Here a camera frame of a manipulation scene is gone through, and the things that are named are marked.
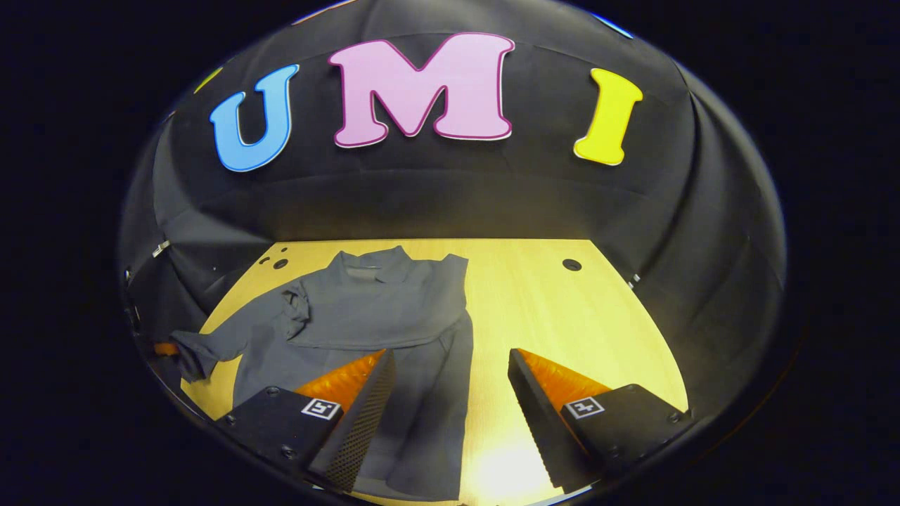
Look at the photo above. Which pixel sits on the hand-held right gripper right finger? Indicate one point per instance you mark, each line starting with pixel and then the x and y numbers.
pixel 538 422

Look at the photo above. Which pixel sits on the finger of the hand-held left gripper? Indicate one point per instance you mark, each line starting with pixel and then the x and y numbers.
pixel 165 348

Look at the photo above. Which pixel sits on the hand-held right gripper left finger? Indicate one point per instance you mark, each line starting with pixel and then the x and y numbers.
pixel 358 429

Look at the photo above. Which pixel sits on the grey collared shirt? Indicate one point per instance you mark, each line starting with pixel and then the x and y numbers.
pixel 394 309

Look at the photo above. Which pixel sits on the small white cloth clip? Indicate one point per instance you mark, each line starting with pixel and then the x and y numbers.
pixel 161 248
pixel 633 280

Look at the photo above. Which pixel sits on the black backdrop cloth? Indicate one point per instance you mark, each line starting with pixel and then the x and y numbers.
pixel 457 190

